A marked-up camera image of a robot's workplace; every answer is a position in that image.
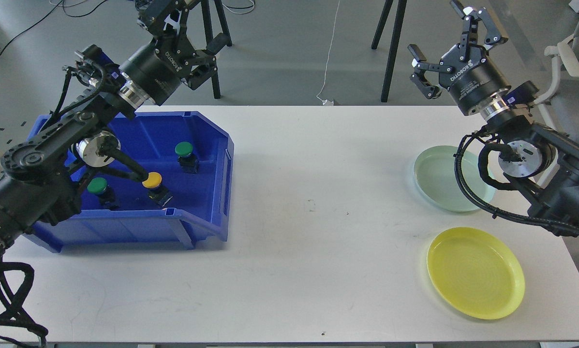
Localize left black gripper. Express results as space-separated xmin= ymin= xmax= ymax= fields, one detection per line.
xmin=119 ymin=0 xmax=230 ymax=105

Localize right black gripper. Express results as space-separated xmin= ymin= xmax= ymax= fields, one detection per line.
xmin=408 ymin=0 xmax=510 ymax=116

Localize green push button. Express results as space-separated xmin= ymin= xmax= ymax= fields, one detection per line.
xmin=87 ymin=177 xmax=120 ymax=211
xmin=174 ymin=141 xmax=199 ymax=174

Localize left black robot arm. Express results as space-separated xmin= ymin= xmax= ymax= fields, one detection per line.
xmin=0 ymin=0 xmax=233 ymax=348

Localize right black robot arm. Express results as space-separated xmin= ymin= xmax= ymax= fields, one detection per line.
xmin=407 ymin=0 xmax=579 ymax=237

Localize light green plate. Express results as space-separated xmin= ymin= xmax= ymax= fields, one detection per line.
xmin=413 ymin=145 xmax=496 ymax=212

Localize yellow plate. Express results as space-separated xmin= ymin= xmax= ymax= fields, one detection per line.
xmin=426 ymin=227 xmax=526 ymax=320

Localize black tripod left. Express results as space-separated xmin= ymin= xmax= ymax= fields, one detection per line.
xmin=200 ymin=0 xmax=233 ymax=100

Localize black tripod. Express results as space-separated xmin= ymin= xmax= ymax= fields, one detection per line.
xmin=371 ymin=0 xmax=407 ymax=103
xmin=200 ymin=0 xmax=233 ymax=100

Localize black tripod right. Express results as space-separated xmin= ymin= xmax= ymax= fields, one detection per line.
xmin=371 ymin=0 xmax=407 ymax=103

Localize blue plastic bin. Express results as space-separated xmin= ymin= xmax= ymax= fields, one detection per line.
xmin=27 ymin=112 xmax=234 ymax=253

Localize white grey chair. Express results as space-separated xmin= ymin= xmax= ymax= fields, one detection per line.
xmin=531 ymin=0 xmax=579 ymax=189

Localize black cables on floor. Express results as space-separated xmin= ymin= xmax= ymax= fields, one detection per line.
xmin=0 ymin=0 xmax=256 ymax=78

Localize white cable on floor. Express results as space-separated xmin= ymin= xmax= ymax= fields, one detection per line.
xmin=316 ymin=0 xmax=341 ymax=106

